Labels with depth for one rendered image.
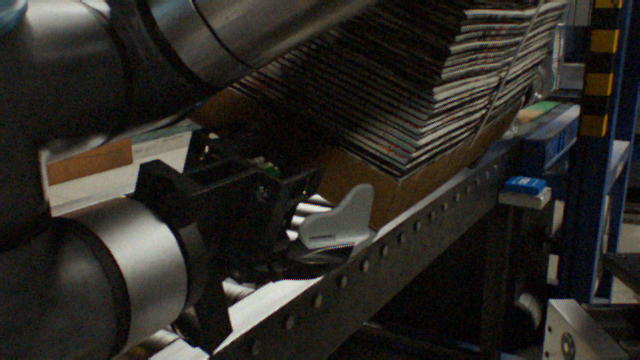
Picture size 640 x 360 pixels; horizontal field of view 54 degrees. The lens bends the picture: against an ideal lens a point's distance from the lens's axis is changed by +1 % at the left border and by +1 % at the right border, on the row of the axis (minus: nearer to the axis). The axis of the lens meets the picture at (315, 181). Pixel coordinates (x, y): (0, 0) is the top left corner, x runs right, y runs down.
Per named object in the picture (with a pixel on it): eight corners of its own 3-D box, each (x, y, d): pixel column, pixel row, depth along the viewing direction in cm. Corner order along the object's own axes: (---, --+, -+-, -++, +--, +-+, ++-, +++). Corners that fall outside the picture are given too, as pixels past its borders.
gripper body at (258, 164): (336, 165, 41) (216, 217, 31) (297, 270, 44) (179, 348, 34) (246, 114, 43) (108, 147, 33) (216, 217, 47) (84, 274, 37)
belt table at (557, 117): (541, 176, 165) (545, 139, 162) (327, 148, 198) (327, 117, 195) (586, 132, 222) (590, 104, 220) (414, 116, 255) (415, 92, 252)
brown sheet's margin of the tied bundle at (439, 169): (377, 232, 47) (399, 183, 45) (109, 74, 57) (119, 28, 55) (444, 184, 60) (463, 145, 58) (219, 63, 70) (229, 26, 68)
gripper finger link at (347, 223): (426, 192, 46) (324, 194, 40) (397, 257, 48) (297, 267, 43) (401, 170, 48) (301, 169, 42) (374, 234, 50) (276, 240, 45)
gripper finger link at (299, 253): (365, 257, 44) (256, 267, 39) (358, 274, 44) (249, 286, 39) (331, 219, 47) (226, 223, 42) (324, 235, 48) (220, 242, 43)
